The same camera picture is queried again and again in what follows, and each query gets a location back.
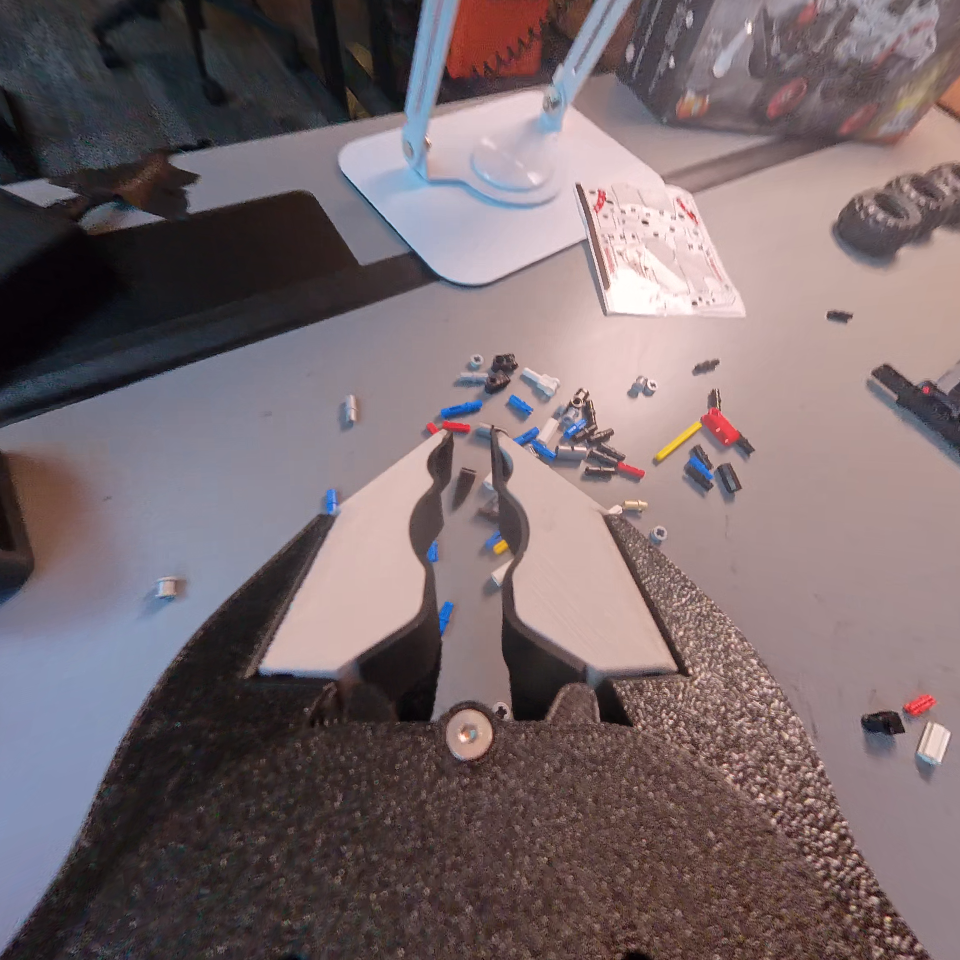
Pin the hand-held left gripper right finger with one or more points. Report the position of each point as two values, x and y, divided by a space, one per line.
600 600

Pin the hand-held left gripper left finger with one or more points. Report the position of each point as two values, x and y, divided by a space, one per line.
345 600

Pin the pile of small toy pieces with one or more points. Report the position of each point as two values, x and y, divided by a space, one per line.
678 441

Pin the black angled toy connector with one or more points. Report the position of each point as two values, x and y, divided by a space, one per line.
882 722

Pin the red toy pin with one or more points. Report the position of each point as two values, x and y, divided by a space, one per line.
918 704

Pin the white toy sleeve piece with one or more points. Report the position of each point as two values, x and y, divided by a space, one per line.
933 743

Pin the white black toy truck model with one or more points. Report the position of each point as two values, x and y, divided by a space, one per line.
923 398

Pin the grey desk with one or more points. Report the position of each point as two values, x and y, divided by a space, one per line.
810 570

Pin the black desk pad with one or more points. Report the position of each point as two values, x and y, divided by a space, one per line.
225 285

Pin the blue toy pin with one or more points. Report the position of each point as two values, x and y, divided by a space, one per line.
330 500

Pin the light grey toy pin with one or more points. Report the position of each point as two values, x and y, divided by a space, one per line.
348 408

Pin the sticker sheet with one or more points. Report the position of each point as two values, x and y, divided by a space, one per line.
660 248

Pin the black toy tyre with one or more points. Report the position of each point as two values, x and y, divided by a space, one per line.
915 203
870 222
948 188

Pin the toy truck set box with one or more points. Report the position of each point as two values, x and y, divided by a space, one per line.
780 60

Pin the orange box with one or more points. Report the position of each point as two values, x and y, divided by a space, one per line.
503 38

